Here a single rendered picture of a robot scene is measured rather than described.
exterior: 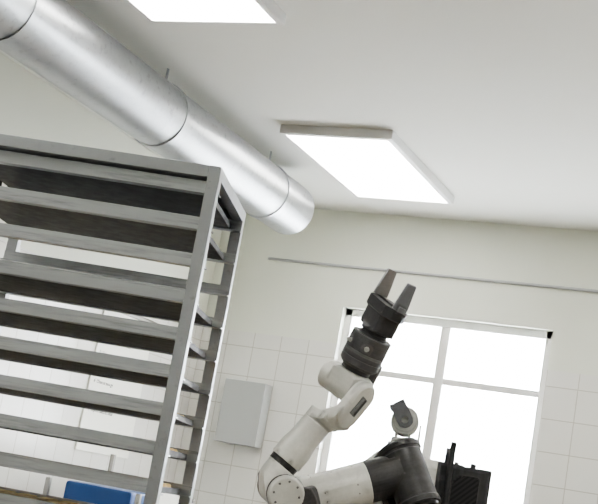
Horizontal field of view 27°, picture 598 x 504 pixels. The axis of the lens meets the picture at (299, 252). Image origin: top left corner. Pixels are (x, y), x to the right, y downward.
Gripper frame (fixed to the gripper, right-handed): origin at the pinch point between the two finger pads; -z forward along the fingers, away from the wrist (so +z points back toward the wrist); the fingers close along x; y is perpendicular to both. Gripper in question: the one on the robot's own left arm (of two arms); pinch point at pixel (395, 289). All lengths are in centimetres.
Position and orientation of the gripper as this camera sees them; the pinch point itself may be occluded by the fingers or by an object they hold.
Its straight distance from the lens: 264.6
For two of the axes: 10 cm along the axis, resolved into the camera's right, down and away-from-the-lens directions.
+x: -3.0, -2.7, 9.1
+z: -4.4, 8.9, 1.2
